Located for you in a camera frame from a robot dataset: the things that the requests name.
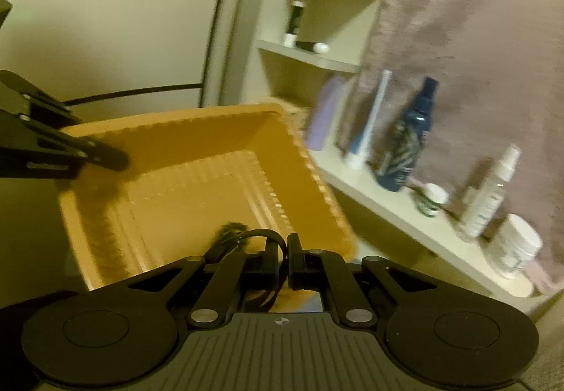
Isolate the orange plastic tray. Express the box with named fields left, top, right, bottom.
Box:
left=58, top=104, right=356, bottom=290

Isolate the white blue tube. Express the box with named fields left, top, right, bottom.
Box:
left=345, top=69, right=393, bottom=170

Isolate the small green white jar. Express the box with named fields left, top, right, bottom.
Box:
left=416, top=183, right=449, bottom=217

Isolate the dark blue spray bottle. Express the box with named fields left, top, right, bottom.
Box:
left=376, top=77, right=439, bottom=193

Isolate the lilac tube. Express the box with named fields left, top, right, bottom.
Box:
left=305, top=75, right=345, bottom=151

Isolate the clear white spray bottle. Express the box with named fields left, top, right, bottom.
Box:
left=457, top=145, right=521, bottom=242

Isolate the large white cream jar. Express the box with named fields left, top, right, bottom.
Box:
left=485, top=213, right=543, bottom=279

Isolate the lying black lip balm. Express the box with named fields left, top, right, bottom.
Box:
left=295, top=41, right=330, bottom=55

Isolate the upright black lip balm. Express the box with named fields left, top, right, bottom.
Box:
left=282, top=0, right=305, bottom=47

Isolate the cream corner shelf unit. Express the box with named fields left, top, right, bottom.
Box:
left=239, top=0, right=548, bottom=316

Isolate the mauve hanging towel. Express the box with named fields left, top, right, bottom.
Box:
left=347, top=0, right=563, bottom=284

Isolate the black cable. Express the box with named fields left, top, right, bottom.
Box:
left=61, top=83, right=204, bottom=106

